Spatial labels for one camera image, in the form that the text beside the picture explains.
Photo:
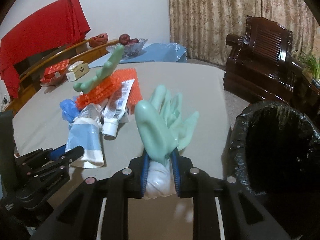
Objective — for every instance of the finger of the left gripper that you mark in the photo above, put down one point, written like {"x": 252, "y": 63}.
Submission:
{"x": 59, "y": 163}
{"x": 37, "y": 158}

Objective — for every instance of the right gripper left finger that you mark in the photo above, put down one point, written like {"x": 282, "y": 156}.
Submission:
{"x": 107, "y": 210}

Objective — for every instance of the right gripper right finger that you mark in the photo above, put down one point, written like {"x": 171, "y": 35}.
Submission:
{"x": 213, "y": 209}

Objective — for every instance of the blue white plastic packaging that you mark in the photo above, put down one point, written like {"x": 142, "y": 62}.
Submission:
{"x": 85, "y": 132}

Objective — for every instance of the mint green rubber glove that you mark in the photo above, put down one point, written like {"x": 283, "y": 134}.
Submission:
{"x": 161, "y": 126}

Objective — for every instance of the orange foam fruit net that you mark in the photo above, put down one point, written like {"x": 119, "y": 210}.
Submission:
{"x": 98, "y": 94}

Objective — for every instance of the blue plastic bag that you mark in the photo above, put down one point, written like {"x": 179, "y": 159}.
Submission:
{"x": 69, "y": 110}

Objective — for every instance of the black lined trash bin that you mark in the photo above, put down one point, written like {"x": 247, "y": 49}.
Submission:
{"x": 274, "y": 152}

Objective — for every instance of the red snack packet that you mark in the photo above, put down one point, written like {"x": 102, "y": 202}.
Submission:
{"x": 55, "y": 73}

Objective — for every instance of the tissue box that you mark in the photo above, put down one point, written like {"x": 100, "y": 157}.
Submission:
{"x": 77, "y": 70}

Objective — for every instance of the wooden bench backrest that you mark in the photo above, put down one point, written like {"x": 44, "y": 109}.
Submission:
{"x": 29, "y": 80}

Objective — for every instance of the glass fruit bowl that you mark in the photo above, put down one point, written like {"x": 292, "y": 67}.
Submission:
{"x": 130, "y": 49}

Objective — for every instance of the light blue table mat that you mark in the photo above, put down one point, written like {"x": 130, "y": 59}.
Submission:
{"x": 158, "y": 52}

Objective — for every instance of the dark wooden armchair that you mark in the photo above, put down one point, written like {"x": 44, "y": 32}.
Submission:
{"x": 257, "y": 67}

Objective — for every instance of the red apples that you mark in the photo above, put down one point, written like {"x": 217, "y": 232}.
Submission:
{"x": 125, "y": 39}

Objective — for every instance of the red cloth cover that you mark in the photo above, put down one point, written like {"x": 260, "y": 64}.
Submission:
{"x": 57, "y": 24}

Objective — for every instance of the dark wooden side table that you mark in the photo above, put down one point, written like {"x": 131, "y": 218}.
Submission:
{"x": 305, "y": 96}

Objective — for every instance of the green potted plant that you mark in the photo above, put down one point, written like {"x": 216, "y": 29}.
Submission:
{"x": 310, "y": 65}

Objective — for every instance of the floral beige curtain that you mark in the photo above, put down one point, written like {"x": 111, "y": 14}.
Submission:
{"x": 202, "y": 25}

